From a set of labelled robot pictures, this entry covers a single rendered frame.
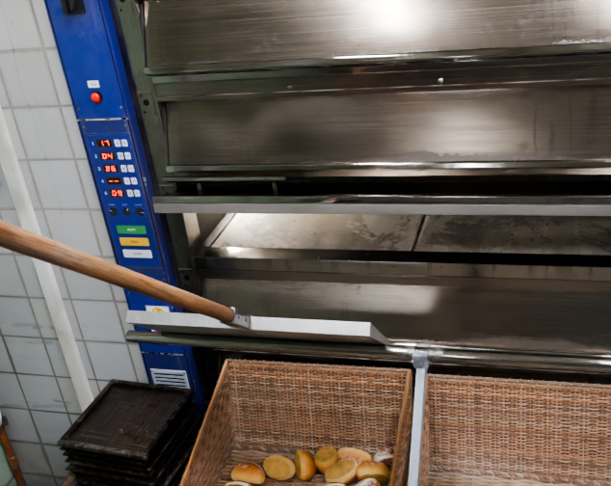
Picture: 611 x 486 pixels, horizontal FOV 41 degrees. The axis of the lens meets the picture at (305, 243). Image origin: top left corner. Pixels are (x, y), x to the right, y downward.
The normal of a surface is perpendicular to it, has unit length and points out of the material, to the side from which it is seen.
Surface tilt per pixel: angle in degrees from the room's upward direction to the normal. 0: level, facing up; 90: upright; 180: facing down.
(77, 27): 90
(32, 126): 90
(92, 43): 90
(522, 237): 0
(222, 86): 90
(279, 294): 70
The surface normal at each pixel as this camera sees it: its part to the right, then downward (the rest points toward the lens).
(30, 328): -0.28, 0.48
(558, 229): -0.13, -0.88
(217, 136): -0.31, 0.15
